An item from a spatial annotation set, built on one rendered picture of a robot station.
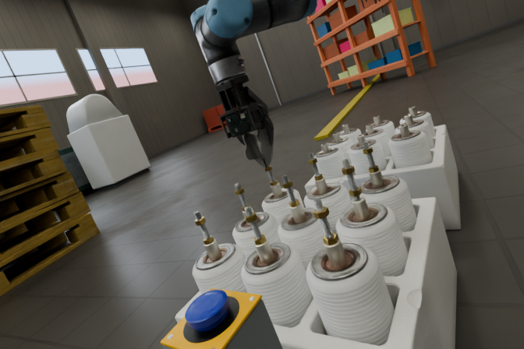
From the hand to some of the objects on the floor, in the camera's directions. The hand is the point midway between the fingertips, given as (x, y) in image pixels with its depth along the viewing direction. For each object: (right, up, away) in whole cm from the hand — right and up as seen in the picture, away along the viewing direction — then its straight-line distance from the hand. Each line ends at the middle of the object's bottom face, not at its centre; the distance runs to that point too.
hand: (266, 161), depth 71 cm
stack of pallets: (-180, -86, +106) cm, 226 cm away
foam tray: (+15, -34, -11) cm, 38 cm away
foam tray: (+44, -15, +32) cm, 56 cm away
